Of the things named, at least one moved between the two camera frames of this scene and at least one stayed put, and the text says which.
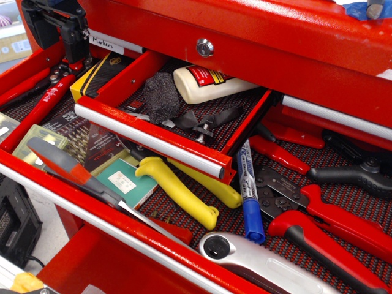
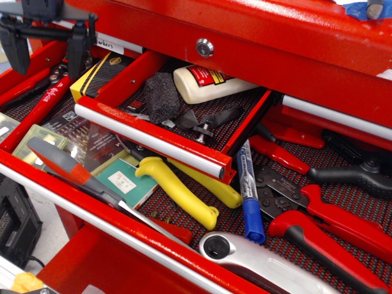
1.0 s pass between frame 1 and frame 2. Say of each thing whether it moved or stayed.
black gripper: moved
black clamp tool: stayed
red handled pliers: stayed
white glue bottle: stayed
